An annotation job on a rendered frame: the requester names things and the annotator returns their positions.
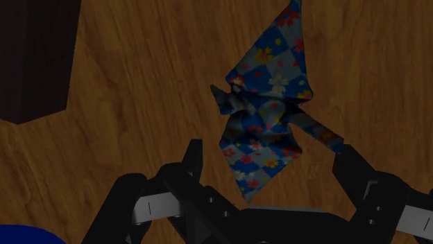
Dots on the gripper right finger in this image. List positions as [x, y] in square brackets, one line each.
[375, 192]

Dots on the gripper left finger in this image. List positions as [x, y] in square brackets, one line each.
[176, 199]

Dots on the blue floral origami crane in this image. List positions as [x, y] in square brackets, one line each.
[267, 101]

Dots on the blue round object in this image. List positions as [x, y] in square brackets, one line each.
[27, 236]

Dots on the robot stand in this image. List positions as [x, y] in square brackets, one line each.
[34, 57]

